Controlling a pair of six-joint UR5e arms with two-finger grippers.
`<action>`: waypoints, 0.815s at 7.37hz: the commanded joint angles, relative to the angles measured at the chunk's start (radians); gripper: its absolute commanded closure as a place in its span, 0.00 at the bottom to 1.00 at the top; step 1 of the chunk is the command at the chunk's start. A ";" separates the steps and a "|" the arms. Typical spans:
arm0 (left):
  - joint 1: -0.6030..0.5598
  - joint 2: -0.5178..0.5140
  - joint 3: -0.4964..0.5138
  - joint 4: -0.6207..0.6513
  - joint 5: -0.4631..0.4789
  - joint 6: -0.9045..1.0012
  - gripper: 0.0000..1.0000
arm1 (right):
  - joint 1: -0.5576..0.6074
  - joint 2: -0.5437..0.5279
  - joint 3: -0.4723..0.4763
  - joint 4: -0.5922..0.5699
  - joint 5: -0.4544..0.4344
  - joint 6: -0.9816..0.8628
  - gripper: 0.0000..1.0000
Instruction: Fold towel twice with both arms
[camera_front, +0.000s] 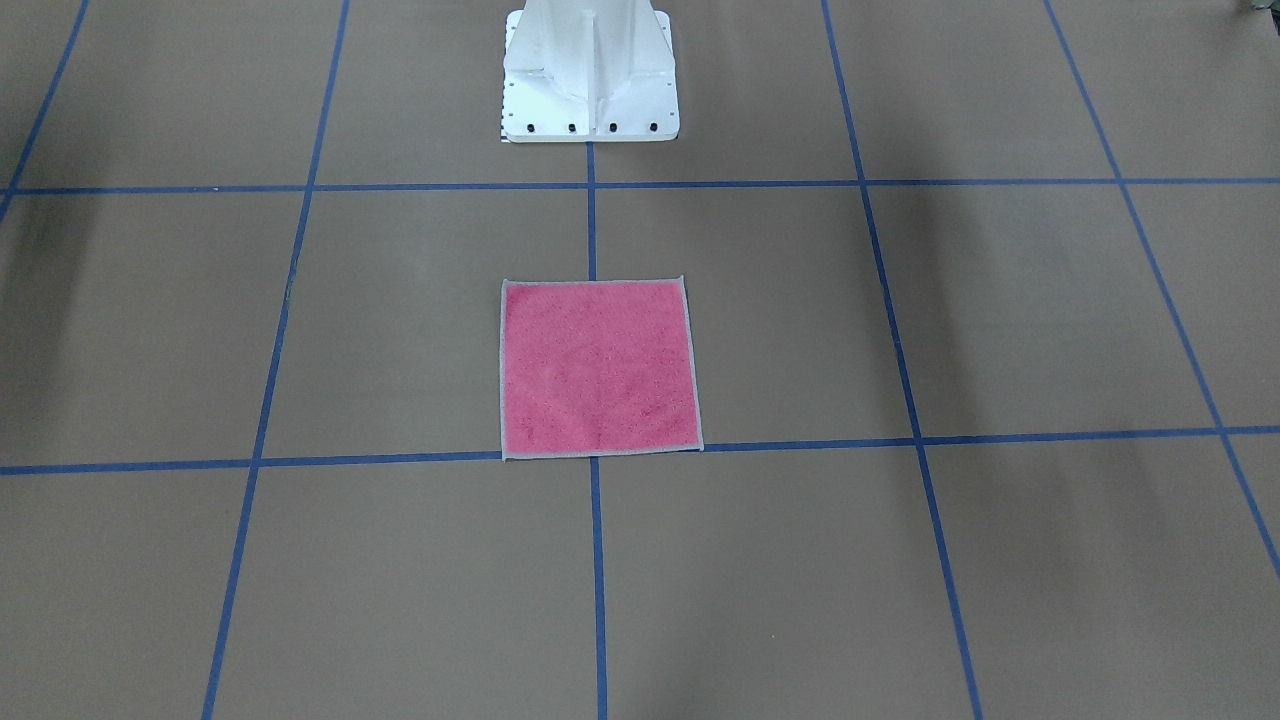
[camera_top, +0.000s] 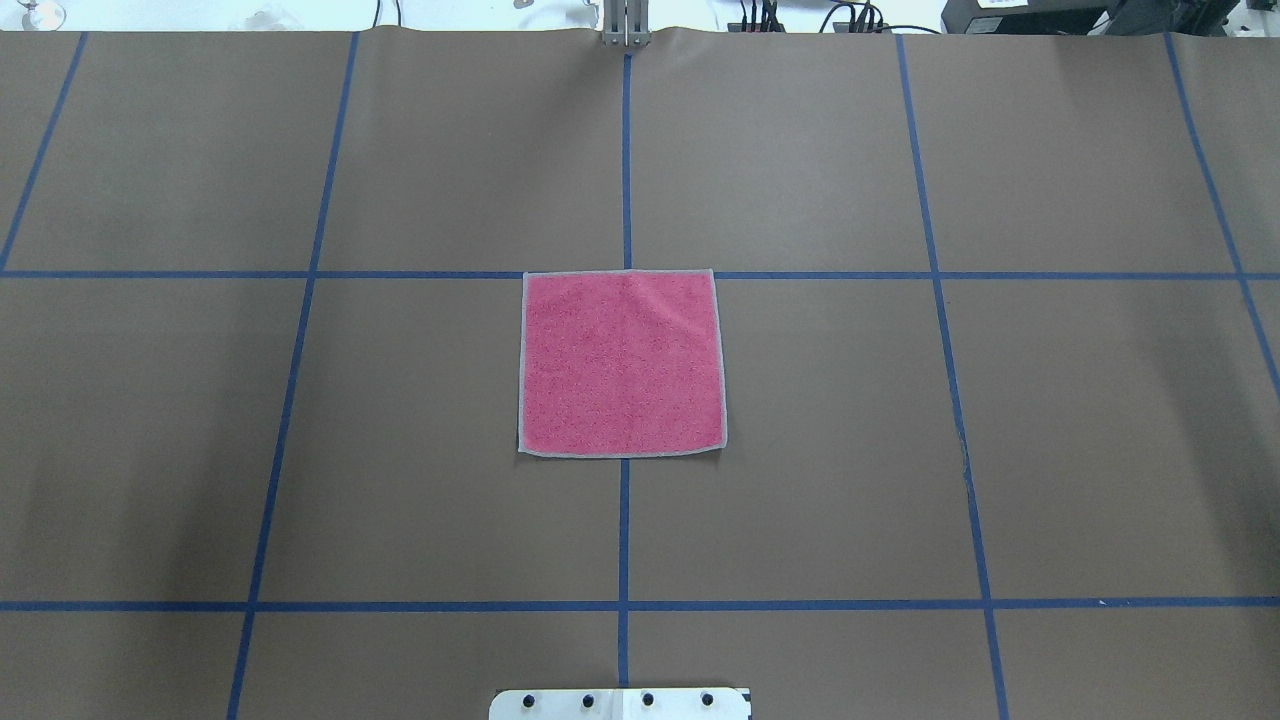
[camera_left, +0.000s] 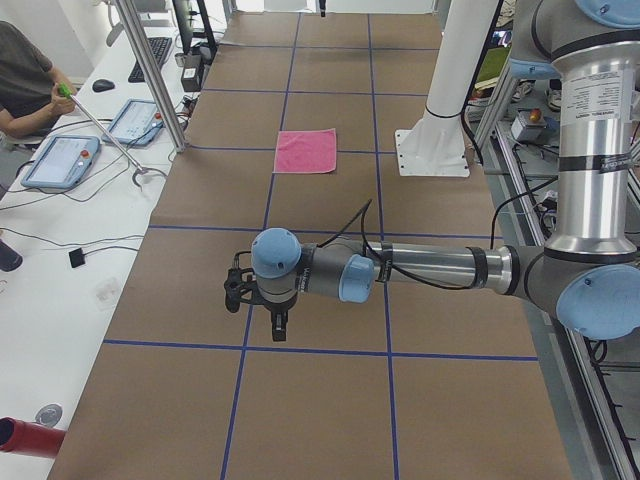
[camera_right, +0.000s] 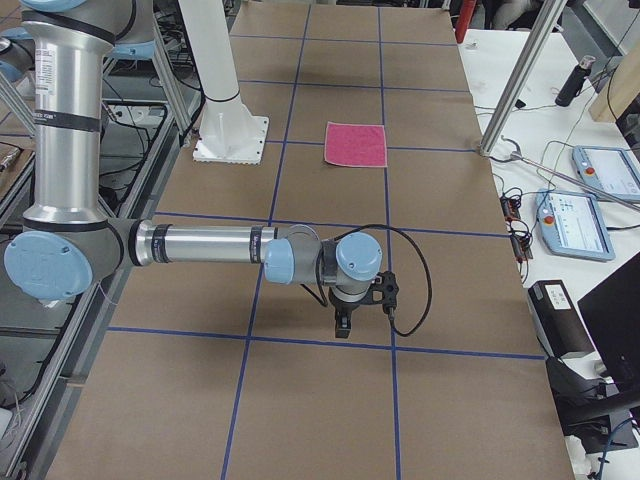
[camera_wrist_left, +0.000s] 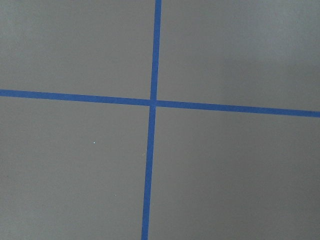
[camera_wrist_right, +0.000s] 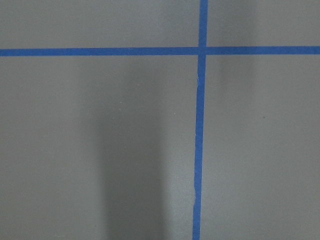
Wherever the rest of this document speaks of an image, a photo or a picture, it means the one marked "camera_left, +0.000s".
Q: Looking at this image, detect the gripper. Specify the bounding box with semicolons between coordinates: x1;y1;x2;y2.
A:
264;296;295;342

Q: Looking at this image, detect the pink and grey towel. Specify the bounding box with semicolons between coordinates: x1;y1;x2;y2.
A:
273;129;337;174

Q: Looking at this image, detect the small black square pad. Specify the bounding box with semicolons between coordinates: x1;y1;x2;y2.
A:
68;248;86;269

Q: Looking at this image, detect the far teach pendant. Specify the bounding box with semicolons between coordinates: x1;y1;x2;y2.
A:
108;99;164;147

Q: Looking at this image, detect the teach pendant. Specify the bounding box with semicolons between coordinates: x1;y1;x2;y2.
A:
108;99;164;147
21;135;101;190

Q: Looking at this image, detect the black power box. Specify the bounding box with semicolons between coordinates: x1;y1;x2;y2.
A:
181;54;204;93

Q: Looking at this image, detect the near teach pendant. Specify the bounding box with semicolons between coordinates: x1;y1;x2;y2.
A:
21;135;101;190

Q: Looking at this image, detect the black bottle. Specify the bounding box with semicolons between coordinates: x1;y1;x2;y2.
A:
0;240;23;272

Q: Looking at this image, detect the red cylinder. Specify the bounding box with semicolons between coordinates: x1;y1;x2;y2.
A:
1;417;66;458

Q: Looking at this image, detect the black computer mouse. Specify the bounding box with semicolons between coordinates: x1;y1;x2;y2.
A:
92;79;115;93

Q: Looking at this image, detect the black keyboard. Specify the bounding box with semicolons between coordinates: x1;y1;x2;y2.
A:
127;36;174;84

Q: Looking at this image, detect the reacher grabber tool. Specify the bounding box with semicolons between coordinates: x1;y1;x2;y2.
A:
57;83;167;188

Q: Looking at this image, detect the grey emergency stop box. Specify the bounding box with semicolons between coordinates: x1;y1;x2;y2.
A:
511;108;560;142

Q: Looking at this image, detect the seated person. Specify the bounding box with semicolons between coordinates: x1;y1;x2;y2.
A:
1;21;77;139

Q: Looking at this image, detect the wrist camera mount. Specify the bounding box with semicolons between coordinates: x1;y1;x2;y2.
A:
224;250;265;313

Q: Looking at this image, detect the aluminium frame post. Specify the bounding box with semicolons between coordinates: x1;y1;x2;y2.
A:
115;0;186;153

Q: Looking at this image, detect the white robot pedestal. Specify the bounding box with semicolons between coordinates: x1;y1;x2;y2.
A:
395;0;500;178

